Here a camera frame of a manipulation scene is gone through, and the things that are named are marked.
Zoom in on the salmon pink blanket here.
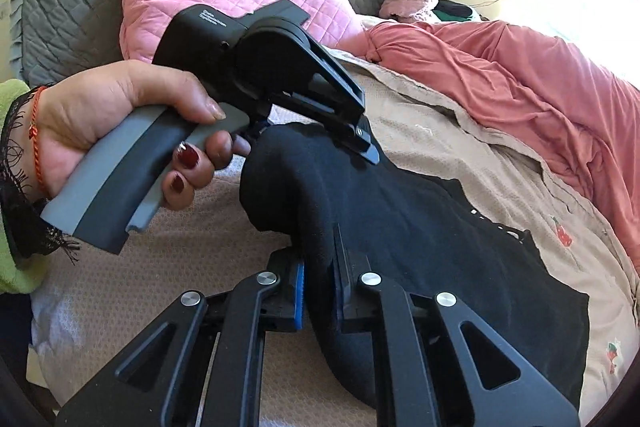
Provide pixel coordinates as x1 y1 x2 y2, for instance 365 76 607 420
364 19 640 270

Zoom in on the black sweater with orange cuffs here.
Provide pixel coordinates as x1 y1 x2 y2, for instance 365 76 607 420
239 123 592 414

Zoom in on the person's left forearm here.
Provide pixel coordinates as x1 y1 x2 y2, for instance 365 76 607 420
0 78 82 295

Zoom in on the red string bracelet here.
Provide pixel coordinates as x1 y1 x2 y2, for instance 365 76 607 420
27 84 55 198

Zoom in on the person's left hand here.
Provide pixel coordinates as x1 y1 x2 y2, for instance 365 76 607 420
36 59 252 211

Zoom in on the green and black cloth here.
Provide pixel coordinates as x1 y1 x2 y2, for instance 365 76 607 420
434 0 476 20

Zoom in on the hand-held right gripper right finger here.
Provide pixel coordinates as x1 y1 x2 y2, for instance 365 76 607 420
332 224 581 427

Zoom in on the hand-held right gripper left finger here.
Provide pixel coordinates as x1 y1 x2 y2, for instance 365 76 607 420
55 249 307 427

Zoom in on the beige strawberry print duvet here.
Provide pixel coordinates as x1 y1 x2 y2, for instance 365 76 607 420
30 52 640 427

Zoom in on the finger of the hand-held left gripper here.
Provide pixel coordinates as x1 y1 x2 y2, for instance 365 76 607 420
270 27 386 166
245 118 273 142

